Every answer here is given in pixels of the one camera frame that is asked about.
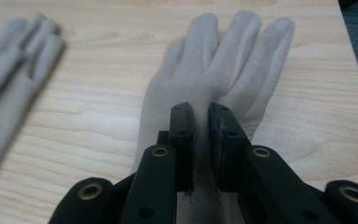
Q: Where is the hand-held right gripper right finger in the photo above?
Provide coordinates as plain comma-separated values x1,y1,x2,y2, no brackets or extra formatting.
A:
207,102,253,192

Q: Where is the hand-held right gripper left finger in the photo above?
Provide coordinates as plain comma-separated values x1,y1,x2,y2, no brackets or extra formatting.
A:
169,102,198,192

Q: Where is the beige fabric glove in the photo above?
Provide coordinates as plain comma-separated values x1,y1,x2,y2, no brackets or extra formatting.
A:
0,12,67,189
131,9,296,224

